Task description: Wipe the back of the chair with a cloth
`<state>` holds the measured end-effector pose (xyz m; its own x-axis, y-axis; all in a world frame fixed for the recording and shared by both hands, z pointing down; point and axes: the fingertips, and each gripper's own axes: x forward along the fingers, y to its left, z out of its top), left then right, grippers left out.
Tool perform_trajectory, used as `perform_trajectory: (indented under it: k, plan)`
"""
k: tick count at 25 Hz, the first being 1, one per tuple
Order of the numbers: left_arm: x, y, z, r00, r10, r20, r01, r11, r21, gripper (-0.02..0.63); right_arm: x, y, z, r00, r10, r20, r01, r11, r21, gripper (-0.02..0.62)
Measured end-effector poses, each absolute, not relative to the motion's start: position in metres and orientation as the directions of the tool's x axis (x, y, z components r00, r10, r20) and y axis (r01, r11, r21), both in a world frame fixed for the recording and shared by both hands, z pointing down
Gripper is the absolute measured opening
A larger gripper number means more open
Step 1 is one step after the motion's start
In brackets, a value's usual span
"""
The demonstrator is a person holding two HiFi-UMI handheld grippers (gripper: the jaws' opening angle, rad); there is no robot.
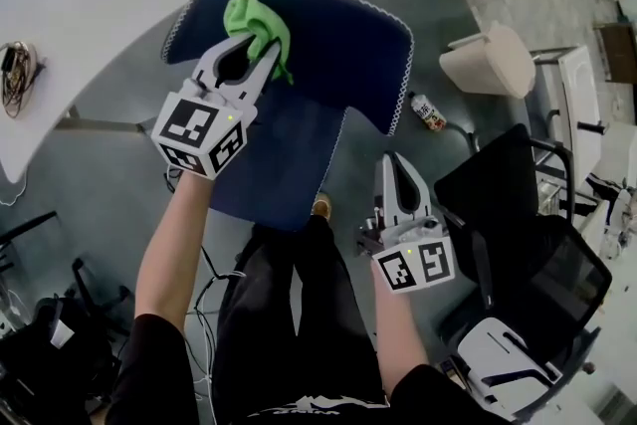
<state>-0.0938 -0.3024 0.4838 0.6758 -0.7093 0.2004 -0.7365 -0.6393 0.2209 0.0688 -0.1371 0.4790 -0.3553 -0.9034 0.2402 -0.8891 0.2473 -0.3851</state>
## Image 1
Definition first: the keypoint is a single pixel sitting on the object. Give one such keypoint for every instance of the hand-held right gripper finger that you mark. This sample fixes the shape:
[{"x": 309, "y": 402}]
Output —
[
  {"x": 385, "y": 189},
  {"x": 415, "y": 184}
]

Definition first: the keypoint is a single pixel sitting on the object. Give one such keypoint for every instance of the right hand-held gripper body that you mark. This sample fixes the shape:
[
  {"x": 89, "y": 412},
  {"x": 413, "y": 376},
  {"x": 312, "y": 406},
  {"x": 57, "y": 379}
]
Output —
[{"x": 418, "y": 264}]

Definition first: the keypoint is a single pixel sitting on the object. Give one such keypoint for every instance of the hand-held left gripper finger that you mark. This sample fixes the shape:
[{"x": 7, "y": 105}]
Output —
[
  {"x": 211, "y": 60},
  {"x": 264, "y": 69}
]

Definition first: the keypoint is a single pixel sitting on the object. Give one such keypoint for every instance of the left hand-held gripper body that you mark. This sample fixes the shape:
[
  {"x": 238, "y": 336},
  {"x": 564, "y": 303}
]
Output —
[{"x": 196, "y": 127}]

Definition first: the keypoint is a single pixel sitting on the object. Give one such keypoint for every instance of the green cloth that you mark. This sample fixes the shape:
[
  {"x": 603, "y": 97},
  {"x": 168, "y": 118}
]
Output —
[{"x": 254, "y": 25}]

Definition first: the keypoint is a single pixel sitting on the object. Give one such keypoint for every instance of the navy blue fabric chair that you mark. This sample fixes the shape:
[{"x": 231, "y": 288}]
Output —
[{"x": 338, "y": 50}]

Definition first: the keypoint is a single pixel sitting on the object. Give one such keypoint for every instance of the person's left forearm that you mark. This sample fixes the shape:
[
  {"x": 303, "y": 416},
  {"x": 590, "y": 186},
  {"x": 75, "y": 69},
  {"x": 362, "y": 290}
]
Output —
[{"x": 169, "y": 244}]

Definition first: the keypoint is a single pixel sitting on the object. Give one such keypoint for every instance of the person's right forearm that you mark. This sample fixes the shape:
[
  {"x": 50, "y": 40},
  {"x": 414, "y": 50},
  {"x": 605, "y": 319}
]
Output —
[{"x": 398, "y": 328}]

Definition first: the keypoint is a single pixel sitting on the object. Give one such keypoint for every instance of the black mesh office chair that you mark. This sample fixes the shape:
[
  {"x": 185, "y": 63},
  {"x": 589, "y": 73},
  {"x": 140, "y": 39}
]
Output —
[{"x": 517, "y": 239}]

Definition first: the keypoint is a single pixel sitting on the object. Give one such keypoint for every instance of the beige tub chair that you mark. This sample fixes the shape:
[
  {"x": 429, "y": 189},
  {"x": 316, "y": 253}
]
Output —
[{"x": 490, "y": 64}]

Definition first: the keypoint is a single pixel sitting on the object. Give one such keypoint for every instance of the black swivel chair base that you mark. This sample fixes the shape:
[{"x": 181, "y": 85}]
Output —
[{"x": 55, "y": 323}]

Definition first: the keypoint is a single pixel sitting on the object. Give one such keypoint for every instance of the person's tan shoe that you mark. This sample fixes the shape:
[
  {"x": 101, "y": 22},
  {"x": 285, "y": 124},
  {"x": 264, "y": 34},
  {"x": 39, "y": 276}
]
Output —
[{"x": 322, "y": 205}]

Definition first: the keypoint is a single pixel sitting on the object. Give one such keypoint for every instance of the plastic drink bottle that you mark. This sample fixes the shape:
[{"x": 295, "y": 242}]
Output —
[{"x": 428, "y": 111}]

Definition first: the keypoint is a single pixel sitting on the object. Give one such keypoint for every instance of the grey metal table leg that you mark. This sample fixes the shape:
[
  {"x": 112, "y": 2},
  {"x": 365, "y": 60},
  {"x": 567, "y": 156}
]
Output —
[{"x": 99, "y": 124}]

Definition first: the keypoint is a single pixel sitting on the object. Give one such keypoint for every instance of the person's black trousers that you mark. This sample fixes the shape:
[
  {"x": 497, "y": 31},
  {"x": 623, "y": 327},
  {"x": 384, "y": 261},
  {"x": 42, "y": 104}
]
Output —
[{"x": 293, "y": 328}]

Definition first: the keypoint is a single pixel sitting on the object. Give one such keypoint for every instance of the white panel board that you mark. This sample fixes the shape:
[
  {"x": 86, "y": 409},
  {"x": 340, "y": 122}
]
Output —
[{"x": 579, "y": 109}]

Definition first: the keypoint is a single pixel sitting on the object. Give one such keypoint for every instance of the dark wooden crate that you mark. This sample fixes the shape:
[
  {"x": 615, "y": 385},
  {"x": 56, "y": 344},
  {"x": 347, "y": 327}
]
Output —
[{"x": 619, "y": 52}]

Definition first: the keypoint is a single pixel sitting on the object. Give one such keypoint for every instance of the person's black shirt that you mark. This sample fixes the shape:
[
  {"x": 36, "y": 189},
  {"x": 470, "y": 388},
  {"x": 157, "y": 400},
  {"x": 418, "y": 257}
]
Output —
[{"x": 154, "y": 373}]

